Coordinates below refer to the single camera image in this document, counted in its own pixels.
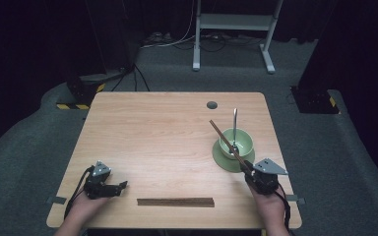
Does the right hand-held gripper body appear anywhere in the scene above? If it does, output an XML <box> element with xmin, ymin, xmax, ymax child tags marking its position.
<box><xmin>244</xmin><ymin>158</ymin><xmax>289</xmax><ymax>196</ymax></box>

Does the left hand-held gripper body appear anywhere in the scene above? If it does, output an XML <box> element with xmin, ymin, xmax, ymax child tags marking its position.
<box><xmin>83</xmin><ymin>160</ymin><xmax>120</xmax><ymax>200</ymax></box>

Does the green ceramic bowl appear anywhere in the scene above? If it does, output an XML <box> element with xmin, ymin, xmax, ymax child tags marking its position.
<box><xmin>219</xmin><ymin>128</ymin><xmax>255</xmax><ymax>160</ymax></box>

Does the brown wooden chopstick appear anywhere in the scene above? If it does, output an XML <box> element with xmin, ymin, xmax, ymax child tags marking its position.
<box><xmin>137</xmin><ymin>200</ymin><xmax>216</xmax><ymax>206</ymax></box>
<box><xmin>209</xmin><ymin>119</ymin><xmax>254</xmax><ymax>178</ymax></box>
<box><xmin>137</xmin><ymin>203</ymin><xmax>216</xmax><ymax>208</ymax></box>
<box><xmin>137</xmin><ymin>197</ymin><xmax>215</xmax><ymax>203</ymax></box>

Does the person's left hand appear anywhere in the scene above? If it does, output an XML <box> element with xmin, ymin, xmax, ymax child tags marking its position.
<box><xmin>66</xmin><ymin>191</ymin><xmax>112</xmax><ymax>228</ymax></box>

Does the person's right hand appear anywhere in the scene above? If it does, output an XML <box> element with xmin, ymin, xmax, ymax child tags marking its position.
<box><xmin>248</xmin><ymin>184</ymin><xmax>288</xmax><ymax>228</ymax></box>

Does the green ceramic plate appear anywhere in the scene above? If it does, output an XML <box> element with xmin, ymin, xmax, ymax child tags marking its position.
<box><xmin>212</xmin><ymin>139</ymin><xmax>256</xmax><ymax>173</ymax></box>

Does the grey tape strip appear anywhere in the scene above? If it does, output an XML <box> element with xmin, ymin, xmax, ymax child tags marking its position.
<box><xmin>46</xmin><ymin>196</ymin><xmax>68</xmax><ymax>206</ymax></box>
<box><xmin>284</xmin><ymin>194</ymin><xmax>306</xmax><ymax>207</ymax></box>

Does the metal spoon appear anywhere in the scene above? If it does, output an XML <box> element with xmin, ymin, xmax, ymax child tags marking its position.
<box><xmin>228</xmin><ymin>107</ymin><xmax>240</xmax><ymax>155</ymax></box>

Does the black striped stand base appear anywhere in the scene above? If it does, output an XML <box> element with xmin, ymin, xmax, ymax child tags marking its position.
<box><xmin>289</xmin><ymin>86</ymin><xmax>340</xmax><ymax>115</ymax></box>
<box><xmin>55</xmin><ymin>68</ymin><xmax>136</xmax><ymax>111</ymax></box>

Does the white metal stand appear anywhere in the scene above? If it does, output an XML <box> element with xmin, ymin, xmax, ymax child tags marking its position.
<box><xmin>192</xmin><ymin>0</ymin><xmax>285</xmax><ymax>75</ymax></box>

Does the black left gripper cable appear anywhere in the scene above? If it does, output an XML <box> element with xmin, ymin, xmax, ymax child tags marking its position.
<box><xmin>63</xmin><ymin>165</ymin><xmax>95</xmax><ymax>220</ymax></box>

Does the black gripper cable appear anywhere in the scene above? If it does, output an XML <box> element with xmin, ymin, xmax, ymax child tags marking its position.
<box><xmin>273</xmin><ymin>190</ymin><xmax>291</xmax><ymax>230</ymax></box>
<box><xmin>63</xmin><ymin>165</ymin><xmax>95</xmax><ymax>220</ymax></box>

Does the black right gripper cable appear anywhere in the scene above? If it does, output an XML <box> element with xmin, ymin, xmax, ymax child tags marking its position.
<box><xmin>273</xmin><ymin>190</ymin><xmax>291</xmax><ymax>230</ymax></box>

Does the black floor cable bundle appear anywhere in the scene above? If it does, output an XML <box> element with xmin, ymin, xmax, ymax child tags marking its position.
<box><xmin>142</xmin><ymin>30</ymin><xmax>265</xmax><ymax>53</ymax></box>

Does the white floor cable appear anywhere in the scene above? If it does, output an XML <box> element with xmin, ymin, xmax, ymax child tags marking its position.
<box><xmin>140</xmin><ymin>0</ymin><xmax>199</xmax><ymax>50</ymax></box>

